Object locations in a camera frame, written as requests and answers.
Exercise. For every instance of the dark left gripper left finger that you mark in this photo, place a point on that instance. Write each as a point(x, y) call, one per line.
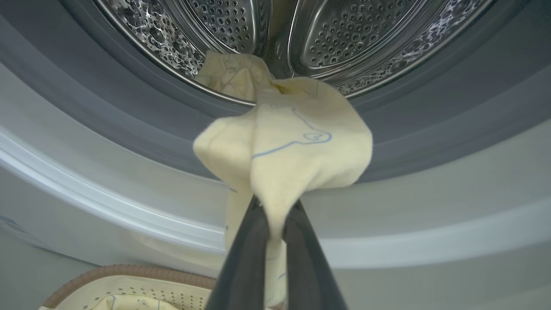
point(241, 267)

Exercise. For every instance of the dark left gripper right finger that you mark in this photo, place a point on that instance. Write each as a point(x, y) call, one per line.
point(308, 271)

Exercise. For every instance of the white front-load washing machine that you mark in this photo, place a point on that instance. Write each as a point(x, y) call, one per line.
point(86, 181)

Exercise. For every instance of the stainless steel washing machine drum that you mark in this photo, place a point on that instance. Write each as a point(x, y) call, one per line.
point(353, 38)

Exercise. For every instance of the cream perforated basket brown rim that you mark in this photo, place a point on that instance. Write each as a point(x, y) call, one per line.
point(129, 272)

